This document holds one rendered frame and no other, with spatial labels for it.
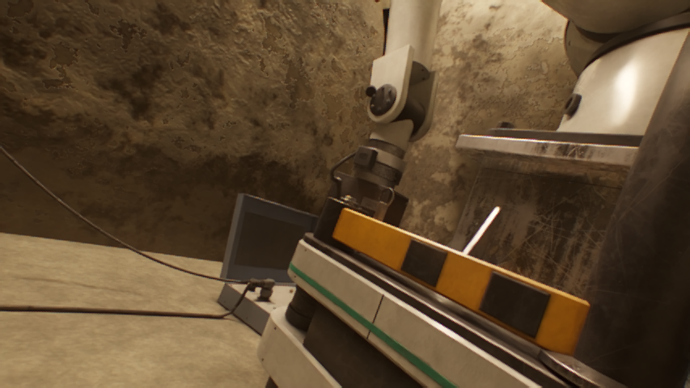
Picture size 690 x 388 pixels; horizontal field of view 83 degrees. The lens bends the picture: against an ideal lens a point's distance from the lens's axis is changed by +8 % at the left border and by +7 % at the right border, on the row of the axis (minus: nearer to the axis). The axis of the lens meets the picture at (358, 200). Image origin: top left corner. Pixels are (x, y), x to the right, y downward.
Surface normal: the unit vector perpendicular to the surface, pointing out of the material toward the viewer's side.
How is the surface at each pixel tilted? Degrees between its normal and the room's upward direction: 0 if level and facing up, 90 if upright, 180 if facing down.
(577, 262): 90
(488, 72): 90
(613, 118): 69
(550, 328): 90
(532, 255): 90
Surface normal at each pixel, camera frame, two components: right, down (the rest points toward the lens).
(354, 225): -0.71, -0.29
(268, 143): 0.70, 0.25
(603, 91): -0.90, -0.36
